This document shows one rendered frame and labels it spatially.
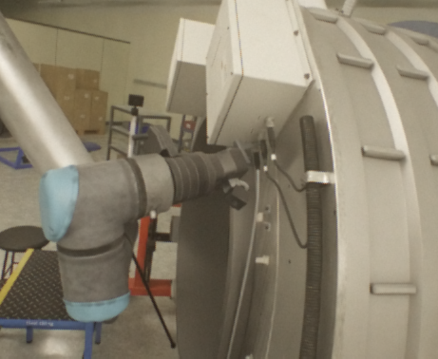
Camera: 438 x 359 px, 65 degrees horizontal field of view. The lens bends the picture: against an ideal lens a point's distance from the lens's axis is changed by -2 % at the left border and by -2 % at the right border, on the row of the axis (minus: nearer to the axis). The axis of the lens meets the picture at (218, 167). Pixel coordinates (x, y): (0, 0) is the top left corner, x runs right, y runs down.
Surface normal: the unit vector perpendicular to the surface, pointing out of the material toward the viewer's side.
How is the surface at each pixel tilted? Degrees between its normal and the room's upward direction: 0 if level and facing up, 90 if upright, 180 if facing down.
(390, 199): 59
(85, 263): 89
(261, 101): 132
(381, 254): 64
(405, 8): 90
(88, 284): 89
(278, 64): 42
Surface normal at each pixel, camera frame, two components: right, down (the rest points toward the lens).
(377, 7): -0.63, 0.09
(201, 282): 0.25, -0.58
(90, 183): 0.46, -0.43
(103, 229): 0.69, 0.18
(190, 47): 0.25, -0.33
